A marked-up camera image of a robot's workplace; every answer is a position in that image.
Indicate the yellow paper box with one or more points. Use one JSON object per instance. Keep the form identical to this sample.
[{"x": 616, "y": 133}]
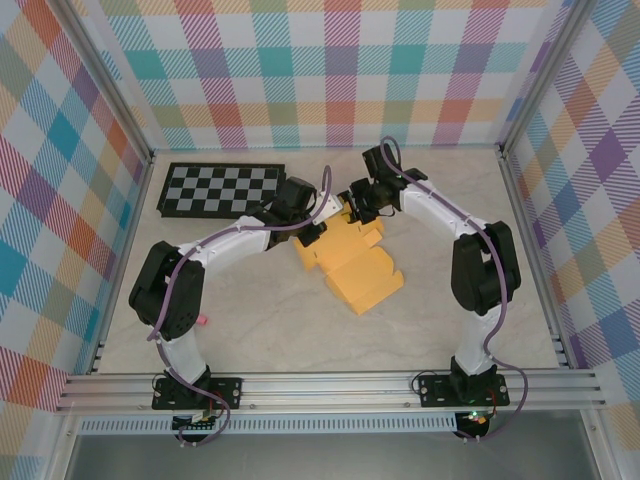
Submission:
[{"x": 360, "y": 270}]

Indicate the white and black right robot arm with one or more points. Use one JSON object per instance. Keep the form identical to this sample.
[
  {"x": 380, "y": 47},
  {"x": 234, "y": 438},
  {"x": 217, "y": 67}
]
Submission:
[{"x": 475, "y": 280}]

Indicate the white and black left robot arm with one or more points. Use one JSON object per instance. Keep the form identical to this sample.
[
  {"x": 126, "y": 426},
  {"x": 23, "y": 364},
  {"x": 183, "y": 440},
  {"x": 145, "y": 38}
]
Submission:
[{"x": 145, "y": 290}]

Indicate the black grey chessboard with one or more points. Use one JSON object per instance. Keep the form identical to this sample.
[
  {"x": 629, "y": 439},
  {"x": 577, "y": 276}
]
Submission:
[{"x": 220, "y": 192}]

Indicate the pink toy microphone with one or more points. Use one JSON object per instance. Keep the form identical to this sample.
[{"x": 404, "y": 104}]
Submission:
[{"x": 202, "y": 321}]

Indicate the small green circuit board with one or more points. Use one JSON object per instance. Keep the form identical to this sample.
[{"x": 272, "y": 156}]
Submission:
[
  {"x": 475, "y": 419},
  {"x": 195, "y": 421}
]

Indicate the grey metal panel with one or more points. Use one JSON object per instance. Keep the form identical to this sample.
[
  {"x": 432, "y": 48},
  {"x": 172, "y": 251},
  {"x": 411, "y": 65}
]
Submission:
[{"x": 325, "y": 460}]

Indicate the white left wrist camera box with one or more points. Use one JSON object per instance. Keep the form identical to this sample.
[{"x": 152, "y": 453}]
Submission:
[{"x": 327, "y": 207}]

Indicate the aluminium side rail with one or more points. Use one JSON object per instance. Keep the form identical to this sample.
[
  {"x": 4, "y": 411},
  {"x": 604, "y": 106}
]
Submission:
[
  {"x": 526, "y": 225},
  {"x": 136, "y": 220}
]

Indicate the wide aluminium base rail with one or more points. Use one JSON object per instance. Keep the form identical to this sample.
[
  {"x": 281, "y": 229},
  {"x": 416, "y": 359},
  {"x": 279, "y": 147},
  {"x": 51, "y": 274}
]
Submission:
[{"x": 325, "y": 390}]

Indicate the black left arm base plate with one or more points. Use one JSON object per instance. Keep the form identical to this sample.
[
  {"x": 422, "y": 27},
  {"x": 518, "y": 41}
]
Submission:
[{"x": 225, "y": 392}]

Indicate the aluminium frame post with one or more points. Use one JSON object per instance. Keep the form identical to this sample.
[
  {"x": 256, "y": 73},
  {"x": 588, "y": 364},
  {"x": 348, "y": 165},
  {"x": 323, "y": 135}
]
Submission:
[
  {"x": 116, "y": 85},
  {"x": 542, "y": 75}
]

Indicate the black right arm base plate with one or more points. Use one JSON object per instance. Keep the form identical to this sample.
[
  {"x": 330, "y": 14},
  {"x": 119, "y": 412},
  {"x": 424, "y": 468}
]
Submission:
[{"x": 435, "y": 392}]

